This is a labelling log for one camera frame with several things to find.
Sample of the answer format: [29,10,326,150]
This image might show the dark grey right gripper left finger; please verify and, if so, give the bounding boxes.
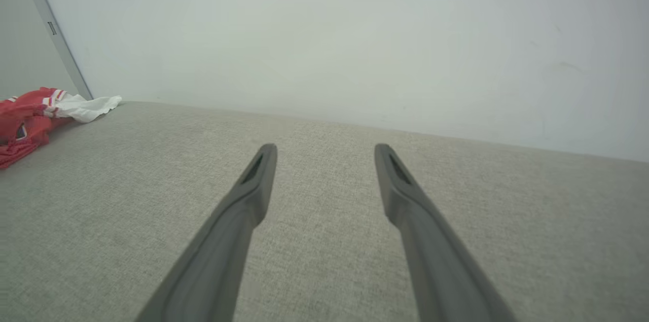
[134,143,278,322]

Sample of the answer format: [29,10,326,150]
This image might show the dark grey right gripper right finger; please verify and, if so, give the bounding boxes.
[374,144,518,322]

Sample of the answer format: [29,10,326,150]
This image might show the red basketball jersey number 23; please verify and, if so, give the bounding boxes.
[0,87,123,169]

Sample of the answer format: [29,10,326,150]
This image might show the grey metal frame bar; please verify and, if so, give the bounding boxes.
[14,0,94,100]

